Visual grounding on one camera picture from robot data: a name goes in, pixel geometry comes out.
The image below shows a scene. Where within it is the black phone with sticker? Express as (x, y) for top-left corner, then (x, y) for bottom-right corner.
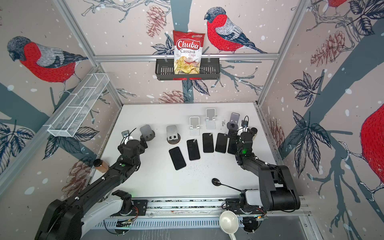
(203, 133), (215, 153)

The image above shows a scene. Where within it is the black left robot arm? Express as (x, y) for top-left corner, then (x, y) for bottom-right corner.
(35, 137), (148, 240)

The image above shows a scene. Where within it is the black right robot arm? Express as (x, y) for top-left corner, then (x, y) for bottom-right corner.
(235, 128), (301, 212)

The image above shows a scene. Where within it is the dark round stand front left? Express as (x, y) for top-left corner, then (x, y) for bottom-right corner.
(140, 125), (156, 142)

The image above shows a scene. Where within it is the purple round phone stand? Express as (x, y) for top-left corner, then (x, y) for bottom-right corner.
(227, 113), (240, 131)

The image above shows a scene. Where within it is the round wooden phone stand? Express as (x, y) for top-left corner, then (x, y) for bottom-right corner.
(166, 125), (181, 145)

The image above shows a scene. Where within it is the white phone stand rear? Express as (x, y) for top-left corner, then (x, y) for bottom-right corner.
(206, 108), (216, 130)

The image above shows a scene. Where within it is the white phone stand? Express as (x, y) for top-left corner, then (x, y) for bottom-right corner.
(206, 108), (216, 130)
(190, 116), (200, 136)

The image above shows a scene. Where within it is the white phone stand centre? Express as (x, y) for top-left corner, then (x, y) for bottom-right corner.
(190, 116), (200, 136)

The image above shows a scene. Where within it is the spice jar with black lid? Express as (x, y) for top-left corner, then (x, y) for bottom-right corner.
(250, 128), (258, 135)

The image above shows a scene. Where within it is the brown jar with black lid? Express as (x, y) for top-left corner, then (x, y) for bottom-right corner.
(93, 159), (109, 173)

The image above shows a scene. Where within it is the black ladle spoon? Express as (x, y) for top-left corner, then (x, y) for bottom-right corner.
(212, 178), (241, 192)

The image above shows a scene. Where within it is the white funnel cup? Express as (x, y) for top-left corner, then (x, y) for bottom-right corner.
(219, 211), (239, 240)

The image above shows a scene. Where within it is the red Chuba cassava chips bag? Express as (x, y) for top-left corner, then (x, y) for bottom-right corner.
(173, 31), (205, 75)

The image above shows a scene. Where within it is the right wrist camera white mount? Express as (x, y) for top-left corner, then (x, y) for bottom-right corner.
(239, 120), (249, 132)

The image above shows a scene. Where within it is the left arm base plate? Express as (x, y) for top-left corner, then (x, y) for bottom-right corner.
(118, 199), (148, 217)

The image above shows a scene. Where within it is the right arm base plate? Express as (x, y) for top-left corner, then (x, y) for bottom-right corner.
(224, 198), (266, 216)

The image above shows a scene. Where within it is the white wire wall shelf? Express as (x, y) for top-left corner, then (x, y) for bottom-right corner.
(48, 73), (110, 137)

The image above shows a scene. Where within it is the black wire wall basket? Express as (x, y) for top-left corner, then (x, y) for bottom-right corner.
(155, 58), (220, 81)

